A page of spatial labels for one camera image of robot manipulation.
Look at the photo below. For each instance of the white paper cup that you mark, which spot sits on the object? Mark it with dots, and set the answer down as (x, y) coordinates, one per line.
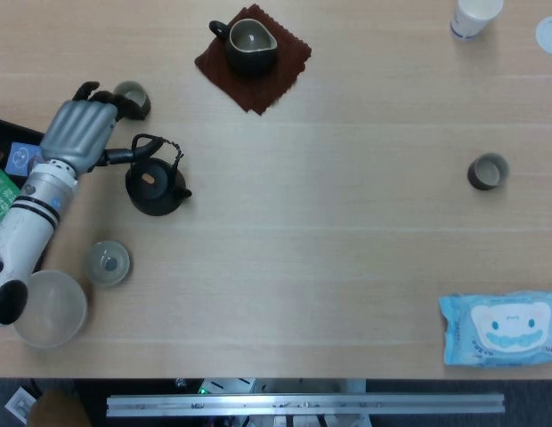
(469, 24)

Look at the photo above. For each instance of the blue and white tea box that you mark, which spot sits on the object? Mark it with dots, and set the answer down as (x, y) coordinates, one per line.
(20, 158)

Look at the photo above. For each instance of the aluminium profile rail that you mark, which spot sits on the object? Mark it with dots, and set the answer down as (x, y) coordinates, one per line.
(302, 405)

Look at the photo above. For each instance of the white round plastic lid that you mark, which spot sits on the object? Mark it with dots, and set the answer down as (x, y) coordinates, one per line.
(551, 35)

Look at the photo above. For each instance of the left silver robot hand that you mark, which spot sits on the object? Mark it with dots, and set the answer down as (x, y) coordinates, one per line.
(75, 129)

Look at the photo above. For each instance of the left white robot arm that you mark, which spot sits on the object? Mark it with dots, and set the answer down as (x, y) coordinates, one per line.
(31, 213)

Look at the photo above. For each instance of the blue wet wipes pack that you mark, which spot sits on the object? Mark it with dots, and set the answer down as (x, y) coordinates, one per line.
(503, 329)

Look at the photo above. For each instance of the teapot lid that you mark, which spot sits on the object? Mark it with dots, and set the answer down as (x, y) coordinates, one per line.
(107, 264)

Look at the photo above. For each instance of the black tray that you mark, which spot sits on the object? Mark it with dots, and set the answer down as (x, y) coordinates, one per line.
(18, 131)

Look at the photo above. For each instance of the orange stool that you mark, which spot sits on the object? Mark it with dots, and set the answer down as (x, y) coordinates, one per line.
(58, 411)

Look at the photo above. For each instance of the black cast iron teapot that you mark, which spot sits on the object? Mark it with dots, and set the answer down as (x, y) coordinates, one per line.
(158, 200)

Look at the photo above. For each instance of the brown folded tea cloth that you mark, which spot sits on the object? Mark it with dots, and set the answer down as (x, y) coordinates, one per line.
(267, 95)

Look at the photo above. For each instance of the green tea packet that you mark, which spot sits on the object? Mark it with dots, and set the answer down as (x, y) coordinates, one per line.
(2, 195)

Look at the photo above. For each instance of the large beige bowl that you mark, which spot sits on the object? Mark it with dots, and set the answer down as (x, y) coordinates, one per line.
(53, 311)

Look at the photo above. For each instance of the white floor socket box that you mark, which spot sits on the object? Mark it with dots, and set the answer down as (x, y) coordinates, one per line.
(20, 405)

